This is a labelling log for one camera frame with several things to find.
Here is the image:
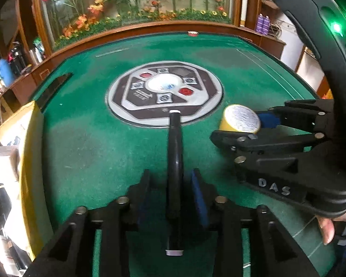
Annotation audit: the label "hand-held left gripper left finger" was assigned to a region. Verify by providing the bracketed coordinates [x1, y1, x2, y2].
[23, 169, 152, 277]

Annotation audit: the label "person's right hand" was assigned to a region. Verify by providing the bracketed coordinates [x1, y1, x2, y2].
[317, 215, 336, 246]

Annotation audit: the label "green label bottle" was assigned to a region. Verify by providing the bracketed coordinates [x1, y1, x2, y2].
[34, 37, 45, 61]

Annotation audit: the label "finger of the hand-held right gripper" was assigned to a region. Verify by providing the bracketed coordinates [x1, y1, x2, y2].
[210, 125, 332, 165]
[255, 99, 335, 130]

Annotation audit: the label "yellow can with silver lid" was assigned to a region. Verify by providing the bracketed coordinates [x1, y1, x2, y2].
[218, 104, 261, 135]

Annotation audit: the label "black table edge tray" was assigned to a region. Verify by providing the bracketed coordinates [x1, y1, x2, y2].
[39, 73, 72, 104]

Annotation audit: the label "wooden side cabinet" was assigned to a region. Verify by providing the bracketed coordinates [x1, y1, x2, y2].
[248, 0, 287, 61]

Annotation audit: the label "yellow cardboard box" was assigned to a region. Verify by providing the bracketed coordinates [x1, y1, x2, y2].
[0, 101, 54, 274]

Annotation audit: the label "wooden shelf unit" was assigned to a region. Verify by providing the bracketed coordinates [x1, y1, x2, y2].
[0, 0, 55, 116]

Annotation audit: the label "blue thermos jug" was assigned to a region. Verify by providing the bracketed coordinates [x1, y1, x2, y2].
[0, 58, 13, 88]

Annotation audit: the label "black thermos jug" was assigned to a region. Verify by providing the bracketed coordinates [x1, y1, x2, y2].
[8, 42, 28, 75]

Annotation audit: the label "wire basket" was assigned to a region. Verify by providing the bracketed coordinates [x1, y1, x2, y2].
[269, 23, 283, 38]

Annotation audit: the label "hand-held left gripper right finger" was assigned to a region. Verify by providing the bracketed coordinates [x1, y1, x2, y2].
[190, 168, 320, 277]

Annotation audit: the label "thick black marker white ends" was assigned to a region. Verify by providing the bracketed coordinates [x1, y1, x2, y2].
[165, 110, 185, 257]

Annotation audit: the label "round grey table control panel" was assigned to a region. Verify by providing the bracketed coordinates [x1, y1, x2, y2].
[107, 66, 224, 127]

